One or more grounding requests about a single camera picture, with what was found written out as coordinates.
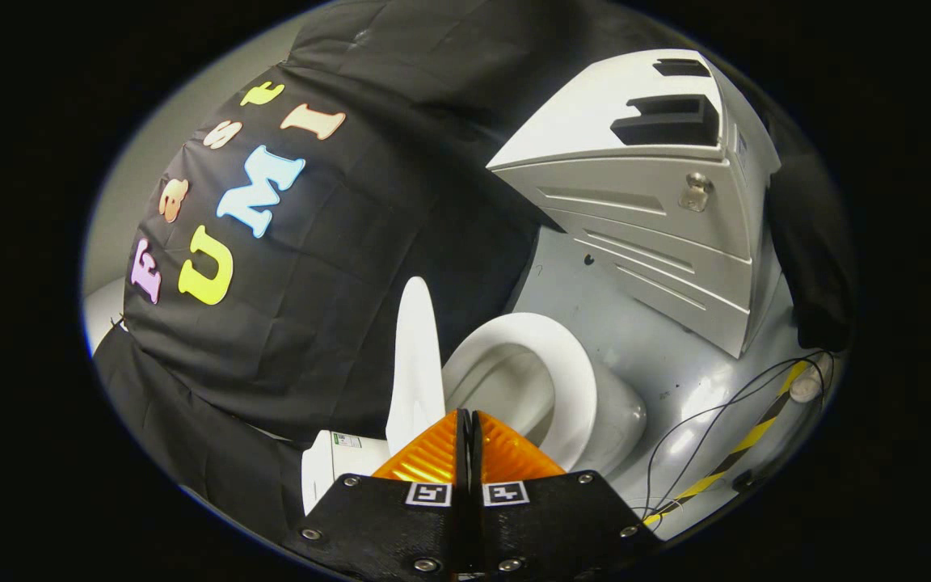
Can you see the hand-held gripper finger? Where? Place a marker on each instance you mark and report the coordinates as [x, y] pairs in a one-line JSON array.
[[477, 453], [459, 453]]

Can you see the black backdrop cloth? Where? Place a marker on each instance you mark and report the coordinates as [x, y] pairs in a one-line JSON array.
[[336, 283]]

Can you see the yellow black striped tape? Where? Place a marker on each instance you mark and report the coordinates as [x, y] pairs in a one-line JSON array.
[[744, 440]]

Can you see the white cabinet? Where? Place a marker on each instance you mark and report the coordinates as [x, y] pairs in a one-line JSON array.
[[635, 202]]

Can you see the small grey round object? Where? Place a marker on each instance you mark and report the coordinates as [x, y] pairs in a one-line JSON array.
[[806, 388]]

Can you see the metal cabinet knob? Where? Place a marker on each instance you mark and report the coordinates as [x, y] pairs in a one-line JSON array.
[[696, 192]]

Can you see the black holder block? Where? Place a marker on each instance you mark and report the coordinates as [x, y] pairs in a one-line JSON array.
[[682, 68], [667, 121]]

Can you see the dark cloth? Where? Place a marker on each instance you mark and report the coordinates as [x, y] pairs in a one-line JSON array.
[[813, 242]]

